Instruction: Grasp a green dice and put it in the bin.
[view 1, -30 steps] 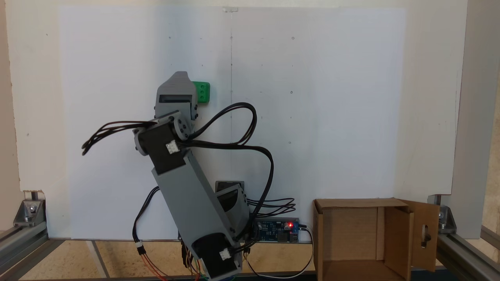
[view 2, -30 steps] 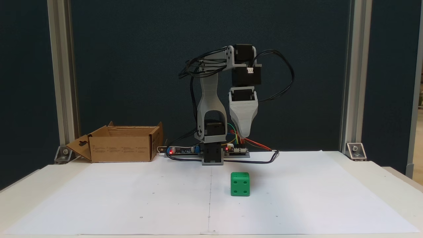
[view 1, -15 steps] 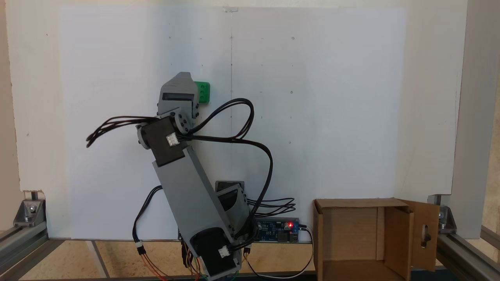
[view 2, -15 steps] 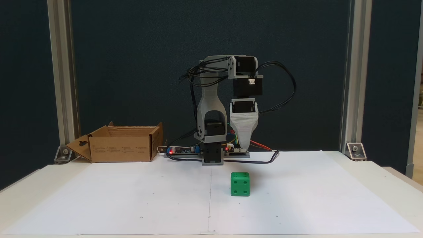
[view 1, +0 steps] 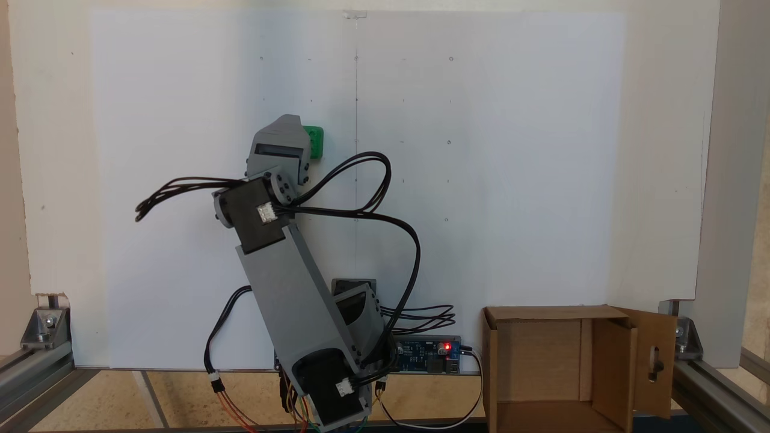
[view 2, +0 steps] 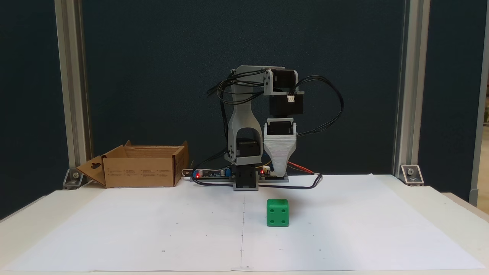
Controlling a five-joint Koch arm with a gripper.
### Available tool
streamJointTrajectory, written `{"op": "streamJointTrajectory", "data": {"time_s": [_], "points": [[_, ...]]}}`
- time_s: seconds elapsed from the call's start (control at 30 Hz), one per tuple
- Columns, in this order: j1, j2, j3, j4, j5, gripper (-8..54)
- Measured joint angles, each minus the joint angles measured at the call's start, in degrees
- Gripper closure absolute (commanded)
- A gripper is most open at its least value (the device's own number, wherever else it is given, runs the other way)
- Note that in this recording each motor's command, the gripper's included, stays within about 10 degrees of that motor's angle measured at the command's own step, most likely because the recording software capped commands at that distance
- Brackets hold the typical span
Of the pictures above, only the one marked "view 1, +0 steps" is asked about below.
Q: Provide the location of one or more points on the clear tape piece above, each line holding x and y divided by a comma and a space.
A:
355, 14

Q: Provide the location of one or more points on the blue converter board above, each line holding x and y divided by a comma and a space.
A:
421, 355

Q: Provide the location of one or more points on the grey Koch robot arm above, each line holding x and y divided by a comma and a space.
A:
289, 288

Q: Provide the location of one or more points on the brown cardboard box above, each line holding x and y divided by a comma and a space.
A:
541, 361

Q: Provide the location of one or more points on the green dice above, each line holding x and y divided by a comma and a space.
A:
316, 141

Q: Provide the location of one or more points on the aluminium corner bracket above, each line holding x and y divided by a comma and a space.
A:
45, 325
686, 337

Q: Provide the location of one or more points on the aluminium frame rail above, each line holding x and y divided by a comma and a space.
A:
30, 379
710, 385

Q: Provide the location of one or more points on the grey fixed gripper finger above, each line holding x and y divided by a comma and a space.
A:
283, 132

